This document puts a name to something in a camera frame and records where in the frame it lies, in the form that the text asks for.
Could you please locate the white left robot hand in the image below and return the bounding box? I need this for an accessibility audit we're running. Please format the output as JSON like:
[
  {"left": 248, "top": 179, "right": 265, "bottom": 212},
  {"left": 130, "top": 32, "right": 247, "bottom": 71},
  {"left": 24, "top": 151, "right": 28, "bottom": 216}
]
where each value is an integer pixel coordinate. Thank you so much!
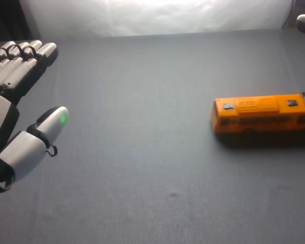
[{"left": 0, "top": 40, "right": 70, "bottom": 193}]

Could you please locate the yellow toy school bus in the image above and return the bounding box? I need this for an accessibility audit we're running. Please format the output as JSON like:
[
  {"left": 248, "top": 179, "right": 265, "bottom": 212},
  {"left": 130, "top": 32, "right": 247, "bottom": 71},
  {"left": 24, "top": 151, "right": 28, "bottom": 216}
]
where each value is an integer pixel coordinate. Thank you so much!
[{"left": 210, "top": 91, "right": 305, "bottom": 148}]

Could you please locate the white sheet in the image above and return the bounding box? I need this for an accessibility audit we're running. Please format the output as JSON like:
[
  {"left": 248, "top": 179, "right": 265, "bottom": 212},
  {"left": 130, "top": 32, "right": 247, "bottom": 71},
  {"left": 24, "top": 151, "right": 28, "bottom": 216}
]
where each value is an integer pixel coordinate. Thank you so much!
[{"left": 17, "top": 0, "right": 296, "bottom": 38}]

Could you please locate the grey table cloth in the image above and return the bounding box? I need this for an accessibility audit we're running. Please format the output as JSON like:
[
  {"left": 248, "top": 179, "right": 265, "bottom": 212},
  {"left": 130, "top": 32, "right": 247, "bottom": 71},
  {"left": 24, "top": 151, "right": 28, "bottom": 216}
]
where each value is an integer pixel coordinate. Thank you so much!
[{"left": 0, "top": 27, "right": 305, "bottom": 244}]

